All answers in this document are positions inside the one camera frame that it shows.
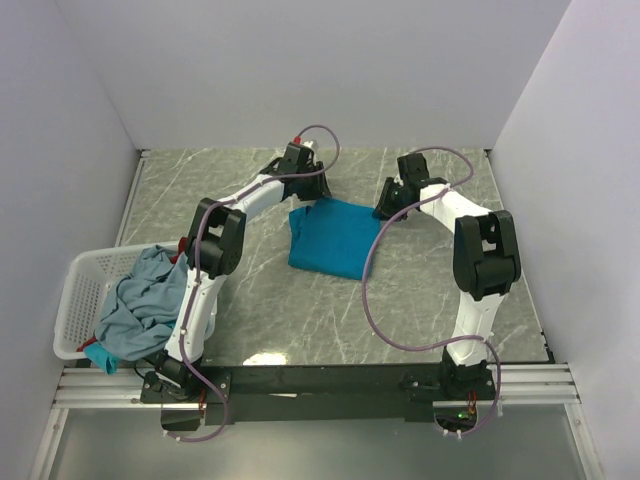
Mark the teal blue t shirt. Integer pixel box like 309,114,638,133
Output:
288,198,380,280

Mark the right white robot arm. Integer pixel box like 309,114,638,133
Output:
374,149,521,399

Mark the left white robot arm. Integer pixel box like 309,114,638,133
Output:
154,138,330,402

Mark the red garment in basket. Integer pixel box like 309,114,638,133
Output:
81,240,185,350

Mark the grey blue t shirt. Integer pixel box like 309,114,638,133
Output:
94,245,188,362

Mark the black base beam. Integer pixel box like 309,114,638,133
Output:
139,364,501,431

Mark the white plastic laundry basket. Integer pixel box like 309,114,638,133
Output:
53,244,227,362

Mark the teal t shirt in basket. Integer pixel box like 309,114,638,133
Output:
83,343,120,375

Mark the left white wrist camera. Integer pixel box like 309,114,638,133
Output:
293,136,319,151

